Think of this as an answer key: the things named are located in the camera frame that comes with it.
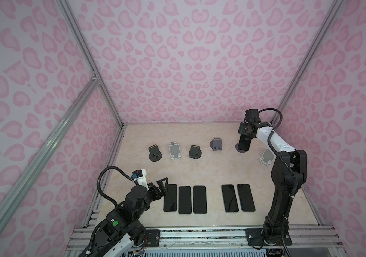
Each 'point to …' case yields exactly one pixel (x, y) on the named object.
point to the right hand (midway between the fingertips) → (248, 127)
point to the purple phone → (245, 197)
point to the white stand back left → (174, 150)
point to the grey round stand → (155, 155)
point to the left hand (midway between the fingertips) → (162, 179)
